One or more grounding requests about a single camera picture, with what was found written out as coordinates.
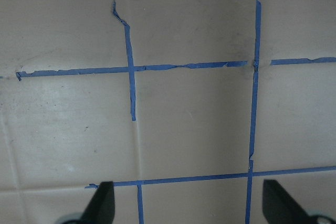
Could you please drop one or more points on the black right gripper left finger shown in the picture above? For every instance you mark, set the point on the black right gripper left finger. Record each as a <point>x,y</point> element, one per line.
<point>101,208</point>

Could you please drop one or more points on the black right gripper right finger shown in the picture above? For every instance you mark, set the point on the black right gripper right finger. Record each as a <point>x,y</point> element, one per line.
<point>279,207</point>

